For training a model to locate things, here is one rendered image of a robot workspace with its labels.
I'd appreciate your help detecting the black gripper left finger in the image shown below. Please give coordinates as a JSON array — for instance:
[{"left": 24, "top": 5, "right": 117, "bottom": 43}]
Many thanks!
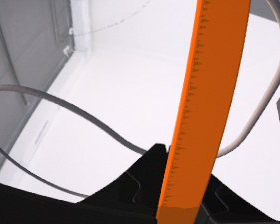
[{"left": 0, "top": 143, "right": 168, "bottom": 224}]

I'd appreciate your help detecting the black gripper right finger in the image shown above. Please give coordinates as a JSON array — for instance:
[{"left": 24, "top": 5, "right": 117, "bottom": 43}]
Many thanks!
[{"left": 193, "top": 173, "right": 280, "bottom": 224}]

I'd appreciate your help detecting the orange curved bar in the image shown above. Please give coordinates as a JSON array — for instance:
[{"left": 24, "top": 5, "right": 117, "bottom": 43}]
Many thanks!
[{"left": 156, "top": 0, "right": 252, "bottom": 224}]

